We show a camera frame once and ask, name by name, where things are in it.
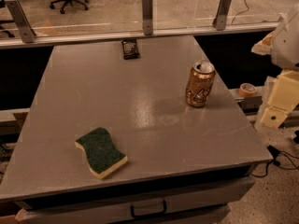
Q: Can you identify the orange soda can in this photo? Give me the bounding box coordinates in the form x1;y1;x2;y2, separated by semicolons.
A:
186;62;216;107

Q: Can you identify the white drawer with black handle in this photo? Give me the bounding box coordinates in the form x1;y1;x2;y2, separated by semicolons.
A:
16;176;254;224

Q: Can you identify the black snack packet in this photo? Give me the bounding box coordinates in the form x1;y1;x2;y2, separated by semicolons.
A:
121;39;140;60

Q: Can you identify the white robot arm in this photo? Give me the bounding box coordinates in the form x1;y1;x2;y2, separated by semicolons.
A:
251;4;299;128

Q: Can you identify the right metal glass bracket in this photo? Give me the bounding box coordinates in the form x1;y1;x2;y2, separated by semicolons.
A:
213;0;232;31

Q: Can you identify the green yellow sponge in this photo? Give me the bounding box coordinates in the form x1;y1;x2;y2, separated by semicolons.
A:
75;127;128;179

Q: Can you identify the metal railing bar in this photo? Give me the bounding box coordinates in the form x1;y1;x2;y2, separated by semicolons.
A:
0;22;278;49

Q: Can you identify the black cable on floor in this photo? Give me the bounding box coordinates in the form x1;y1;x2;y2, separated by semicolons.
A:
250;145;299;178

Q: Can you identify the roll of orange tape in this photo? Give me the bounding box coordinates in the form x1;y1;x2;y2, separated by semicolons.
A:
239;83;256;97

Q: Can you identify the left metal glass bracket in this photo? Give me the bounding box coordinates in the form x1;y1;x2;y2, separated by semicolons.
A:
6;0;36;43

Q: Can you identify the metal glass bracket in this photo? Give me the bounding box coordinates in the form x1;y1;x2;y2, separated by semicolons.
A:
142;0;153;35
6;0;36;43
213;0;232;31

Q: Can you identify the middle metal glass bracket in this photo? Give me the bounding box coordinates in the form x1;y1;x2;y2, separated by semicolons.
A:
142;0;153;35

